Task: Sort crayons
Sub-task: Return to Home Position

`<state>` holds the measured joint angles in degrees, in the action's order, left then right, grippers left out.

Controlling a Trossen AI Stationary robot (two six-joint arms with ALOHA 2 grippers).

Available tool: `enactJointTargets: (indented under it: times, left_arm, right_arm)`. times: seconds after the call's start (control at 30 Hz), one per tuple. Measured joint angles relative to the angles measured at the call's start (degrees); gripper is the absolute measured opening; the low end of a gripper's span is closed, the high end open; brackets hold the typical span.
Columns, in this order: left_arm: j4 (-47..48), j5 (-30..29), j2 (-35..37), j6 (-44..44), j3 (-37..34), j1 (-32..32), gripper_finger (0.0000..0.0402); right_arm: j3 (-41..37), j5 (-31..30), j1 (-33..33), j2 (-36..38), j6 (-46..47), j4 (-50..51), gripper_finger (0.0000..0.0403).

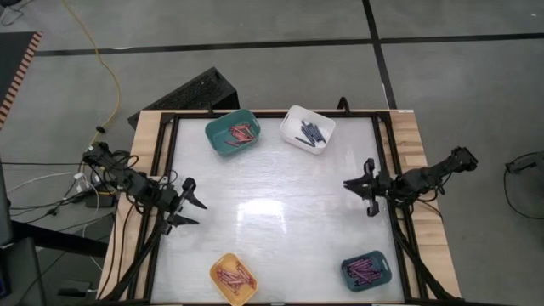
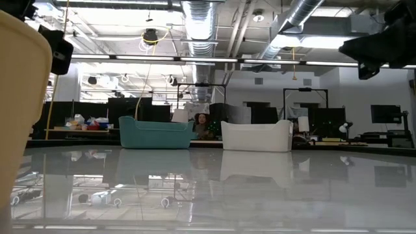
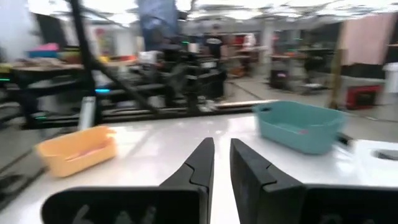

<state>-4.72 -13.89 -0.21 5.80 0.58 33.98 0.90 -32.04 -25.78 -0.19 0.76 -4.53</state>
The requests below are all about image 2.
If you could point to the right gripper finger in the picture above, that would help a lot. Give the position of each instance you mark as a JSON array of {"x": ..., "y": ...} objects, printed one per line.
[{"x": 367, "y": 50}]

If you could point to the black monitor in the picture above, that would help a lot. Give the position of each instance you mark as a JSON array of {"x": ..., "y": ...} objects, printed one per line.
[{"x": 385, "y": 113}]

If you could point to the white desk lamp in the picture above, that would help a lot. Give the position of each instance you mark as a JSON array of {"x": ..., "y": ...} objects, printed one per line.
[{"x": 343, "y": 127}]

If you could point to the yellow plastic bin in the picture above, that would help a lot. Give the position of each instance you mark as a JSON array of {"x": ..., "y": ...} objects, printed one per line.
[{"x": 19, "y": 97}]

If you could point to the black round ceiling speaker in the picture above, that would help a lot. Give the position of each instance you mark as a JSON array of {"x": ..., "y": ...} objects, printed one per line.
[{"x": 92, "y": 80}]

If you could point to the white round ceiling fixture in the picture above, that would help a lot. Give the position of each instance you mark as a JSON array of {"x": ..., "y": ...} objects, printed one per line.
[{"x": 258, "y": 17}]

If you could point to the white plastic jug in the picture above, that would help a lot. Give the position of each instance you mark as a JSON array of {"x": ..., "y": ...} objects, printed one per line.
[{"x": 79, "y": 119}]

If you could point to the black round ceiling device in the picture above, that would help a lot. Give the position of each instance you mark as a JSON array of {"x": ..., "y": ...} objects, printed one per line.
[{"x": 150, "y": 35}]

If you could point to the wooden shelf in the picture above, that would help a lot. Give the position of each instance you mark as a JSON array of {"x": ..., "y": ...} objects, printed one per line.
[{"x": 78, "y": 130}]

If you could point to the white plastic bin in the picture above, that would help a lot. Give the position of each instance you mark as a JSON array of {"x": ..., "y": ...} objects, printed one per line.
[{"x": 256, "y": 136}]

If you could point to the black cabinet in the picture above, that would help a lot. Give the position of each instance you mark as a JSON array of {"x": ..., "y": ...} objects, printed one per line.
[{"x": 130, "y": 107}]

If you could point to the person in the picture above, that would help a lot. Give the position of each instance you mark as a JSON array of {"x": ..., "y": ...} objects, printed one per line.
[{"x": 203, "y": 125}]

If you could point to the teal plastic bin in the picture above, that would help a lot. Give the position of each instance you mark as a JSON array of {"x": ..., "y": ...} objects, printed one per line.
[{"x": 156, "y": 135}]

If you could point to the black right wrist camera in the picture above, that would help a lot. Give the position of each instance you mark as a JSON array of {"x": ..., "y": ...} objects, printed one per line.
[{"x": 369, "y": 71}]

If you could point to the black metal frame stand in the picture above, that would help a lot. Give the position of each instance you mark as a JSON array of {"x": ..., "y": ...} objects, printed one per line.
[{"x": 305, "y": 88}]

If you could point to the silver ventilation duct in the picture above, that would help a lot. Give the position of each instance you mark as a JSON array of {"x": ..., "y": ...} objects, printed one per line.
[
  {"x": 200, "y": 32},
  {"x": 292, "y": 19}
]

